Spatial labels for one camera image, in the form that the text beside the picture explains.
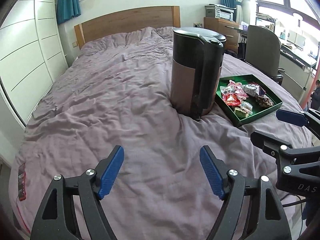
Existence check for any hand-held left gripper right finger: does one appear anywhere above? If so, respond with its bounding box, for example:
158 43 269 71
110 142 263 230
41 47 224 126
199 145 292 240

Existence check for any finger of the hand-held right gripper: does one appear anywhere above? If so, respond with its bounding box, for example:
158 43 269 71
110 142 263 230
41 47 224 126
276 109 320 140
251 130 320 174

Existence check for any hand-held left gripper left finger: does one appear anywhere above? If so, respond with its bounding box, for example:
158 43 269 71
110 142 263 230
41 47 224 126
30 145 125 240

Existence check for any green tray box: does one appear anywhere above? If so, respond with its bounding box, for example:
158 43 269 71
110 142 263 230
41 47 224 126
215 74 283 127

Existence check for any brown gold snack packet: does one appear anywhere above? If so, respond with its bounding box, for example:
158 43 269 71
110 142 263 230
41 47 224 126
255 95 274 108

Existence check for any pale candy wrapper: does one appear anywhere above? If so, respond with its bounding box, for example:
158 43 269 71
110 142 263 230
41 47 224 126
234 106 248 118

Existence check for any pastel candy wrapper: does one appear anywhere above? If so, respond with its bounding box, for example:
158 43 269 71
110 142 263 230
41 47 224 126
240 101 253 113

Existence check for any blue white snack packet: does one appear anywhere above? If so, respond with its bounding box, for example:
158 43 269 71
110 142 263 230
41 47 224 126
244 84 263 97

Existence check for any red white snack packet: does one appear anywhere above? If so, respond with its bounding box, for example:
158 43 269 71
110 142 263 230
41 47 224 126
221 86 242 107

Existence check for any pink character-shaped packet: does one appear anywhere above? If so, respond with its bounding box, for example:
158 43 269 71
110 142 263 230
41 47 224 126
227 80 248 99

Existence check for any white desk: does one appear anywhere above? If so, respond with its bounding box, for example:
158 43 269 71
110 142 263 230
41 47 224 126
280 40 318 90

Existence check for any bed with mauve sheet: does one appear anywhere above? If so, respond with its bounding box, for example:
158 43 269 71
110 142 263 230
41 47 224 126
9 26 313 240

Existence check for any grey chair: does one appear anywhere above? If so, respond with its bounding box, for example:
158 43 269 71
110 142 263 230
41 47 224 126
244 25 284 85

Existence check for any red phone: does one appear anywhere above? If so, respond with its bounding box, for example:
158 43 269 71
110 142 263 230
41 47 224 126
17 164 27 200

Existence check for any black bronze electric kettle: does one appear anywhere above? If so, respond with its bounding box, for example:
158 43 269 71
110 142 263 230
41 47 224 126
171 27 227 122

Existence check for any wooden dresser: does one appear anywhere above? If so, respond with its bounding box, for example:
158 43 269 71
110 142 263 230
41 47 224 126
204 17 240 53

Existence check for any window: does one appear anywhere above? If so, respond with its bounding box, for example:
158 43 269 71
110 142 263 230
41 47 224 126
255 0 320 60

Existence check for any grey printer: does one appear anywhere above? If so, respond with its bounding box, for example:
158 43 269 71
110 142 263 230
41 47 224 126
205 4 237 20

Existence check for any wooden headboard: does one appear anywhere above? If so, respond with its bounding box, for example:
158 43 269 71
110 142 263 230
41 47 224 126
74 6 180 50

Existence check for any white wardrobe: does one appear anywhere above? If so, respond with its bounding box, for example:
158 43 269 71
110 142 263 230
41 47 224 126
0 0 69 125

